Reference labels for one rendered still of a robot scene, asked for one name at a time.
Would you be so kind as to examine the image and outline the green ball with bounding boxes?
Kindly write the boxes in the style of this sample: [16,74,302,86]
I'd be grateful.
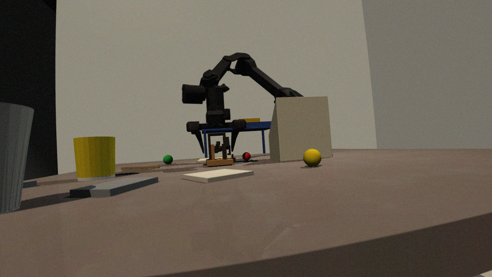
[163,155,173,164]

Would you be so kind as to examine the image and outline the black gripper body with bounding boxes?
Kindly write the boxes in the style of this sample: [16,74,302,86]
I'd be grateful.
[186,102,246,132]

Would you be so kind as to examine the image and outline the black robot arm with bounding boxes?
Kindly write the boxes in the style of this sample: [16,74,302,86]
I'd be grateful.
[182,53,304,125]

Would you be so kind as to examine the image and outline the yellow ball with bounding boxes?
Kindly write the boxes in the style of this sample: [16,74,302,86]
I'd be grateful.
[303,149,321,166]

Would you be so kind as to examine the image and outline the red ball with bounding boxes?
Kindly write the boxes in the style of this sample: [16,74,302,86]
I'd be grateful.
[242,152,251,161]

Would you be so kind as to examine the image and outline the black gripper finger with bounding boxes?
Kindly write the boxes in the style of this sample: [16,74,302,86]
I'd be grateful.
[191,131,204,154]
[231,129,242,152]

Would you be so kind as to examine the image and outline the yellow cup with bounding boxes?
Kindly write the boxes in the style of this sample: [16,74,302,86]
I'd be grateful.
[73,137,115,181]

